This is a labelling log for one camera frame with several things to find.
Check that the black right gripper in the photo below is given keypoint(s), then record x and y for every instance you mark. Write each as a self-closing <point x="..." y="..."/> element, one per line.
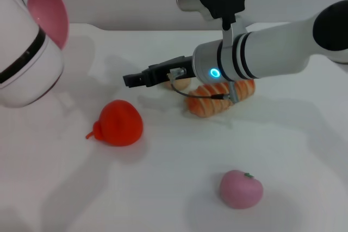
<point x="168" y="73"/>

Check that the orange squishy toy fruit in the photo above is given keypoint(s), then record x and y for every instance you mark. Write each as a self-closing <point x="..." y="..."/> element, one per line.
<point x="119" y="123"/>

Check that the pink plastic bowl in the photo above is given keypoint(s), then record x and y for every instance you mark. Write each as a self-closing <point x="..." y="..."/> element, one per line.
<point x="51" y="14"/>

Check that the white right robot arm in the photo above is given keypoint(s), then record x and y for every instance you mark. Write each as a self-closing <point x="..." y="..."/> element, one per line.
<point x="272" y="52"/>

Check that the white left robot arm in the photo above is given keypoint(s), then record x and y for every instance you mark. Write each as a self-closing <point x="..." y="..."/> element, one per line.
<point x="24" y="52"/>

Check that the beige round toy bun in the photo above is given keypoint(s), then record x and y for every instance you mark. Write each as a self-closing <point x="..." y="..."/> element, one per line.
<point x="180" y="83"/>

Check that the striped toy bread roll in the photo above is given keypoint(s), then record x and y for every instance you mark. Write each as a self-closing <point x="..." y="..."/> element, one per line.
<point x="209" y="101"/>

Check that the pink toy apple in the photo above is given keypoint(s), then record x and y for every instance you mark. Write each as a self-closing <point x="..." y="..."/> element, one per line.
<point x="240" y="191"/>

